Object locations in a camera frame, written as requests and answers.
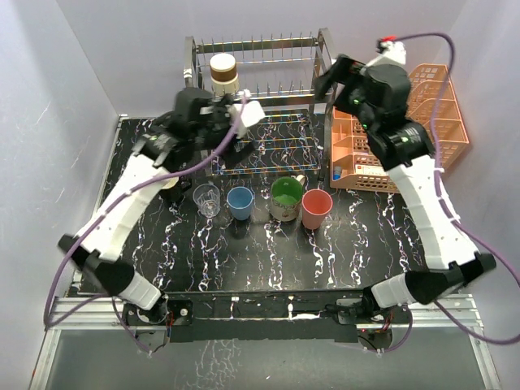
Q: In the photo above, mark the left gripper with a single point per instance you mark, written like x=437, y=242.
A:
x=222, y=114

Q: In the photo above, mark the light blue plastic cup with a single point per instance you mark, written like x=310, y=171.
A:
x=240, y=201

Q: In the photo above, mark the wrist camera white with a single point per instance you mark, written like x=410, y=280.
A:
x=390, y=52
x=246, y=114

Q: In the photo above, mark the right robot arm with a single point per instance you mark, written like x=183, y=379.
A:
x=453, y=260

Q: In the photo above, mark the items in organizer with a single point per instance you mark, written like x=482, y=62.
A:
x=355, y=171

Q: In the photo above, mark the clear glass cup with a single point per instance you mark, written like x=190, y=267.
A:
x=207, y=198

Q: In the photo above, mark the cream ceramic mug green inside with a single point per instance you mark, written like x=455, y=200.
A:
x=286, y=196

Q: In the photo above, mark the orange plastic file organizer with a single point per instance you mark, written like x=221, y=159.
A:
x=349, y=140

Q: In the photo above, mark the cream and brown cup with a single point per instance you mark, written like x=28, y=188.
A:
x=223, y=74

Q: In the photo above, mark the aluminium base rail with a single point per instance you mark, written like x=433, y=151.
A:
x=270, y=315

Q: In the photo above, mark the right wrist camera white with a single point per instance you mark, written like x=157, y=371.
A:
x=390, y=52

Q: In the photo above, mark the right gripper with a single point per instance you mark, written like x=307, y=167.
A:
x=323, y=84

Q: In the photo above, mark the black mug white inside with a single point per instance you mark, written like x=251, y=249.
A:
x=174, y=192

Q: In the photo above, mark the tall pink plastic cup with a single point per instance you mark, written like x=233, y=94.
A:
x=316, y=205

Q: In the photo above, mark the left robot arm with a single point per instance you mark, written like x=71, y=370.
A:
x=96, y=248

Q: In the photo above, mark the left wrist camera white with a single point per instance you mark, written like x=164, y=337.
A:
x=246, y=114

